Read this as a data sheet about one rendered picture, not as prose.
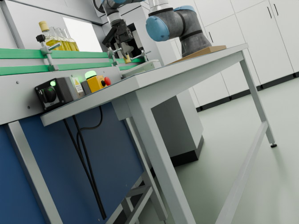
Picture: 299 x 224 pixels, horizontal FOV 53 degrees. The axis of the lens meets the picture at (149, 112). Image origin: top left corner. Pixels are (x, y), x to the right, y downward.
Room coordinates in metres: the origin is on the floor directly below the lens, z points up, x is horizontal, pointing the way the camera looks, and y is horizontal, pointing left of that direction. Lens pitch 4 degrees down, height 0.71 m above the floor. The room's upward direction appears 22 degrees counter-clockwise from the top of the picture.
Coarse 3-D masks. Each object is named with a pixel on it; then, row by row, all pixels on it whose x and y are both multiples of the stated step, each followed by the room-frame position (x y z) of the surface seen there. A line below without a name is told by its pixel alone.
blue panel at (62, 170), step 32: (0, 128) 0.74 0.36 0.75; (32, 128) 0.85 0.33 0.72; (64, 128) 0.99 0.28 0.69; (96, 128) 1.18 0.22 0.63; (0, 160) 0.70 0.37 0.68; (64, 160) 0.92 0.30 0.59; (96, 160) 1.09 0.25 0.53; (128, 160) 1.34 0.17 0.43; (0, 192) 0.67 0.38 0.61; (32, 192) 0.76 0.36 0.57; (64, 192) 0.86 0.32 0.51
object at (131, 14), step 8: (96, 0) 2.49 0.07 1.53; (120, 8) 2.44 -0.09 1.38; (128, 8) 2.42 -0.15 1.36; (136, 8) 2.40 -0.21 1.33; (144, 8) 2.45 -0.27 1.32; (104, 16) 2.48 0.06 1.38; (128, 16) 2.43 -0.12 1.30; (136, 16) 2.41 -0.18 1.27; (144, 16) 2.39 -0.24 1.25; (104, 24) 2.49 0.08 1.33; (128, 24) 2.44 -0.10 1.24; (104, 32) 2.50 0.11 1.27
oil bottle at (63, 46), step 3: (57, 36) 1.42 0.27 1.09; (57, 39) 1.41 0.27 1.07; (60, 39) 1.42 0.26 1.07; (63, 39) 1.45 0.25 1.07; (60, 42) 1.41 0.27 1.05; (63, 42) 1.43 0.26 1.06; (63, 45) 1.42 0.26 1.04; (66, 45) 1.45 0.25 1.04; (63, 48) 1.41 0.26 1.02; (66, 48) 1.44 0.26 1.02
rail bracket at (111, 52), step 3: (105, 45) 1.61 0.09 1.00; (108, 45) 1.60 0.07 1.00; (108, 48) 1.61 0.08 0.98; (120, 48) 1.59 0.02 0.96; (108, 51) 1.60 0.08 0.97; (111, 51) 1.60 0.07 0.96; (114, 51) 1.60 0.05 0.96; (117, 51) 1.60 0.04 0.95; (108, 54) 1.61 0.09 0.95; (111, 54) 1.60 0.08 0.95; (114, 54) 1.61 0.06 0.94; (114, 57) 1.60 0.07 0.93; (114, 60) 1.60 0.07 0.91; (114, 63) 1.60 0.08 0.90; (117, 63) 1.60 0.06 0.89
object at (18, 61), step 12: (0, 48) 0.85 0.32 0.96; (12, 48) 0.90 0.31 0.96; (0, 60) 0.84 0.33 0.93; (12, 60) 0.89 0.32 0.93; (24, 60) 0.94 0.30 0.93; (36, 60) 0.99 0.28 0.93; (60, 60) 1.13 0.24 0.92; (72, 60) 1.22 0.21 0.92; (84, 60) 1.31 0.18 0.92; (96, 60) 1.43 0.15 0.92; (108, 60) 1.57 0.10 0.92; (0, 72) 0.82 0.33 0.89; (12, 72) 0.86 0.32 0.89; (24, 72) 0.91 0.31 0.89; (36, 72) 0.97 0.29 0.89
